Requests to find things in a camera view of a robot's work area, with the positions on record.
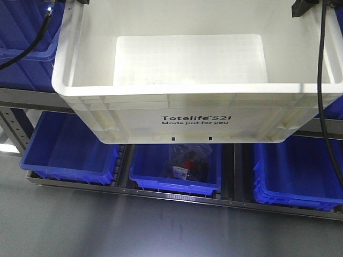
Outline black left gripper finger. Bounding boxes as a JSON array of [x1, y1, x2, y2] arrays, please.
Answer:
[[77, 0, 90, 4]]

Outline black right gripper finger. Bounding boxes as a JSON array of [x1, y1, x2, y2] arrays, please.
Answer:
[[291, 0, 319, 18]]

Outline white plastic tote box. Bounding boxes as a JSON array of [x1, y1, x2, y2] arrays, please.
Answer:
[[51, 0, 343, 145]]

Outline blue bin upper left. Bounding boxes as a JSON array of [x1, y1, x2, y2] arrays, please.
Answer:
[[1, 1, 65, 93]]

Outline blue bin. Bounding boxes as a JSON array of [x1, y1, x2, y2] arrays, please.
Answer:
[[20, 111, 119, 185], [322, 96, 342, 120], [251, 136, 342, 211], [1, 1, 65, 93], [129, 144, 222, 196]]

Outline blue bin upper right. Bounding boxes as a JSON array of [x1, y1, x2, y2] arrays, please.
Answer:
[[322, 96, 342, 120]]

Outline grey metal shelf rack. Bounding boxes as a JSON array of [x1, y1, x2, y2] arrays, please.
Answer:
[[1, 88, 342, 221]]

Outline blue bin lower left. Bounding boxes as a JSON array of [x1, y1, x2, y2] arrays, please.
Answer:
[[20, 111, 119, 185]]

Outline blue bin lower right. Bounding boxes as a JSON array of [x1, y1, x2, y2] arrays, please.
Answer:
[[251, 136, 342, 211]]

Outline blue bin lower middle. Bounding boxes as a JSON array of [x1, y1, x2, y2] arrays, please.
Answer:
[[129, 144, 222, 196]]

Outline bagged parts in bin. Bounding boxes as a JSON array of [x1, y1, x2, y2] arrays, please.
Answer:
[[160, 143, 213, 182]]

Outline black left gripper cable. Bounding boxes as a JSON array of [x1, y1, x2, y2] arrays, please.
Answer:
[[0, 0, 58, 71]]

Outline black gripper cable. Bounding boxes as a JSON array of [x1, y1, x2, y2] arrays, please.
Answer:
[[0, 0, 58, 71], [317, 0, 343, 187]]

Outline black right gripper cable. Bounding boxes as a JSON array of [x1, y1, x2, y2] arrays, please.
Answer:
[[317, 0, 343, 187]]

